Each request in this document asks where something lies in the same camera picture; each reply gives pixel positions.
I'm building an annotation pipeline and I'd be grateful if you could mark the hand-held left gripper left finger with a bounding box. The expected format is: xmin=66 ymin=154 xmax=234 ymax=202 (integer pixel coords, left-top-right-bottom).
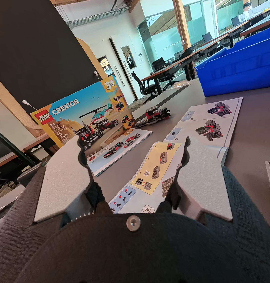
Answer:
xmin=34 ymin=135 xmax=106 ymax=223

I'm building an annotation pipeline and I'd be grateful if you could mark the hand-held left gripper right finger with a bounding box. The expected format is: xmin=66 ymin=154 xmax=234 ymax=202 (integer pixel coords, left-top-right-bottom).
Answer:
xmin=165 ymin=136 xmax=234 ymax=222

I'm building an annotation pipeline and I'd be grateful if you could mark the building steps instruction booklet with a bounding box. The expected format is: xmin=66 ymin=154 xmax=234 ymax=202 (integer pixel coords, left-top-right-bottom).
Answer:
xmin=108 ymin=97 xmax=244 ymax=214

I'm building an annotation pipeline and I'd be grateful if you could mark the blue plastic bin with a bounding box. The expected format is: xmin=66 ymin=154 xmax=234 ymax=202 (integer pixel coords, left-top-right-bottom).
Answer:
xmin=194 ymin=25 xmax=270 ymax=98

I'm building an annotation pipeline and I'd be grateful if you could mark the brown-edged side desk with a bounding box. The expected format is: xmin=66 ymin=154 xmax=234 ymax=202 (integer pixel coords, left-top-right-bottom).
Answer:
xmin=0 ymin=133 xmax=58 ymax=171

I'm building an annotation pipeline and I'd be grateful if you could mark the wooden-edged office desk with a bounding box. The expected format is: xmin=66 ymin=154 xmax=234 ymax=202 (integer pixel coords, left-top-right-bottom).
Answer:
xmin=140 ymin=49 xmax=202 ymax=96

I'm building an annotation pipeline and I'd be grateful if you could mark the long office desk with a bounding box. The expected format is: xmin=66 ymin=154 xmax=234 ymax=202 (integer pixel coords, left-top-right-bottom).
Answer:
xmin=198 ymin=6 xmax=270 ymax=48

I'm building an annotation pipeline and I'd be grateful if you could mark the car cover instruction booklet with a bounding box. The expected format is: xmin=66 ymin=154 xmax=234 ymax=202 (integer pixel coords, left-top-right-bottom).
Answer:
xmin=85 ymin=128 xmax=153 ymax=177

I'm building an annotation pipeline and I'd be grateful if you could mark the colourful toy set box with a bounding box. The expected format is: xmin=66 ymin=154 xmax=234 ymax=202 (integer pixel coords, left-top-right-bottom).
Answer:
xmin=30 ymin=75 xmax=136 ymax=149

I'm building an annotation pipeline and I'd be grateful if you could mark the red black brick truck model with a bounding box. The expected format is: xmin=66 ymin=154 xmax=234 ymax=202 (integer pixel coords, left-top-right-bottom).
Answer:
xmin=135 ymin=106 xmax=171 ymax=129

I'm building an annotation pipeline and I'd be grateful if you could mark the light grey table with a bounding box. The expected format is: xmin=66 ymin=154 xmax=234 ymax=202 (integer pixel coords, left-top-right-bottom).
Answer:
xmin=128 ymin=78 xmax=199 ymax=116

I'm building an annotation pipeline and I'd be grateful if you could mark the clear plastic bag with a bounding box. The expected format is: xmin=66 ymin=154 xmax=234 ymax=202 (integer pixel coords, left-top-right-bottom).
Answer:
xmin=170 ymin=80 xmax=191 ymax=89

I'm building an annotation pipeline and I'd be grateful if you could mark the white door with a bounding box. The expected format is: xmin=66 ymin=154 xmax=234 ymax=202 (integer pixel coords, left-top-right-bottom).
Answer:
xmin=109 ymin=32 xmax=147 ymax=102

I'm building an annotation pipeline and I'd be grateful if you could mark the black board panel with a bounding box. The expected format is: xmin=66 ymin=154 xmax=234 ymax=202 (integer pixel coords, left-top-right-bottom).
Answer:
xmin=0 ymin=0 xmax=102 ymax=113

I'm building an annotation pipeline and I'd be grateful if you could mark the black laptop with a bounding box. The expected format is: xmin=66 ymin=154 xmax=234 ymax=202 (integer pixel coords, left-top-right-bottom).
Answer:
xmin=180 ymin=44 xmax=199 ymax=60

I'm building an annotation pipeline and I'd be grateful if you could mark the wooden arch frame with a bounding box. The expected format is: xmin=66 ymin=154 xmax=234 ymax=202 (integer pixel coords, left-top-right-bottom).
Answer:
xmin=0 ymin=37 xmax=109 ymax=137

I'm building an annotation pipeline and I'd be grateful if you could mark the wooden post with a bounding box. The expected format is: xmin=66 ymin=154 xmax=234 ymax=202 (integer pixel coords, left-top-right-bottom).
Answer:
xmin=172 ymin=0 xmax=192 ymax=52

